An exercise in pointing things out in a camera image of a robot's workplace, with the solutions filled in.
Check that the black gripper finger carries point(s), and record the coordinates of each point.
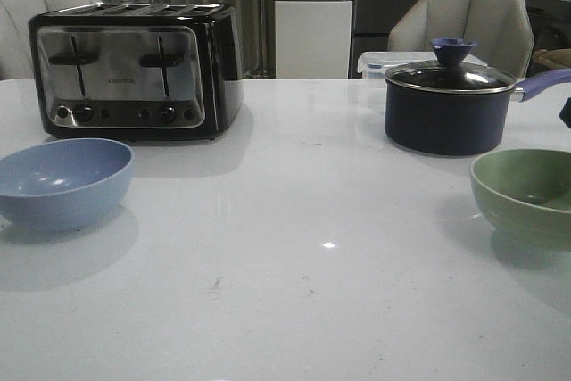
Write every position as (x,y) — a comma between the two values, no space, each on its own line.
(565,113)

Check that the green bowl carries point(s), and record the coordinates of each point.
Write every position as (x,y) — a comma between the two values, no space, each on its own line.
(525,194)

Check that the blue bowl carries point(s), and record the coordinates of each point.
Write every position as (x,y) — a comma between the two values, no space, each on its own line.
(66,184)

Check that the beige upholstered chair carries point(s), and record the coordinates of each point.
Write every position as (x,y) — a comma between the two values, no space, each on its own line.
(501,29)

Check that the glass pot lid purple knob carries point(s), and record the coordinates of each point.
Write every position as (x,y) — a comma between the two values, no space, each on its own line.
(450,72)

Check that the dark blue saucepan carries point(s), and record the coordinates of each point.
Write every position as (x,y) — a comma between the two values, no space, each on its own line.
(457,124)

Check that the clear plastic storage box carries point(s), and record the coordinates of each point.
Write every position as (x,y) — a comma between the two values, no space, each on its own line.
(373,65)

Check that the dark counter unit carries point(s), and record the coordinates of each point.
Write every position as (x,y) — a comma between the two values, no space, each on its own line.
(374,10)

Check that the white cabinet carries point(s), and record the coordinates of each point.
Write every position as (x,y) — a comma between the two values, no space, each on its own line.
(313,38)

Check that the black chrome toaster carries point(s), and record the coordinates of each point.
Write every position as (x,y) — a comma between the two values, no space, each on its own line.
(138,71)

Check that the white chair at left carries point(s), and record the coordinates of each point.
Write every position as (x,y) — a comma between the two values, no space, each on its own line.
(16,60)

